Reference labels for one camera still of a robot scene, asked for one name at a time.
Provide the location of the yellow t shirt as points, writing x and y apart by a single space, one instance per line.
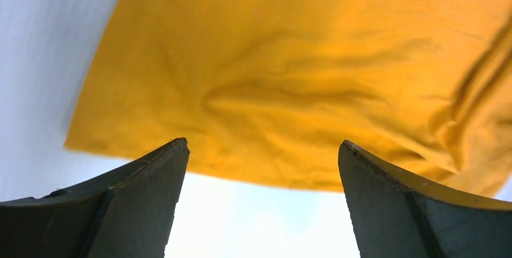
265 91

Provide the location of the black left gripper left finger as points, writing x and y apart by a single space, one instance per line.
125 212

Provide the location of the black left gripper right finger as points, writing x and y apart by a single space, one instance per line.
396 213

